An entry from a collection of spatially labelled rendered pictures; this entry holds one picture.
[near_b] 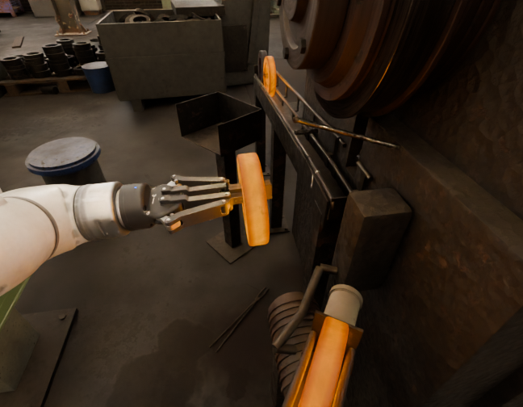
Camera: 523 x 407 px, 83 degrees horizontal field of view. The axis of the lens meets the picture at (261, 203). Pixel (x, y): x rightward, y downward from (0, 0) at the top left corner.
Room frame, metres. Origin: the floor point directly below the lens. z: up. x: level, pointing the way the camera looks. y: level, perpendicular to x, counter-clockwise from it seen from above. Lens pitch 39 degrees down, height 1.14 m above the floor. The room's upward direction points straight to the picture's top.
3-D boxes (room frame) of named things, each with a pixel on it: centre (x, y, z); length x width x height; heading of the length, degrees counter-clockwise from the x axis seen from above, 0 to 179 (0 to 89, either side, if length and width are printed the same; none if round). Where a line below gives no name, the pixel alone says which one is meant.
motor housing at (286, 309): (0.31, -0.09, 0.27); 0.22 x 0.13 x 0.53; 9
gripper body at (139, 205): (0.37, 0.17, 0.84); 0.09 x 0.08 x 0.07; 99
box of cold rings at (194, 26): (3.27, 0.93, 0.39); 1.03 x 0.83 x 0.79; 103
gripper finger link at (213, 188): (0.40, 0.11, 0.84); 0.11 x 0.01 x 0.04; 100
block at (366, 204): (0.43, -0.22, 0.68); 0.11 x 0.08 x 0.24; 99
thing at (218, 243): (1.08, 0.16, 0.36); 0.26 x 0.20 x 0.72; 44
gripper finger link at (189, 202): (0.37, 0.10, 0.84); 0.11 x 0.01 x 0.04; 97
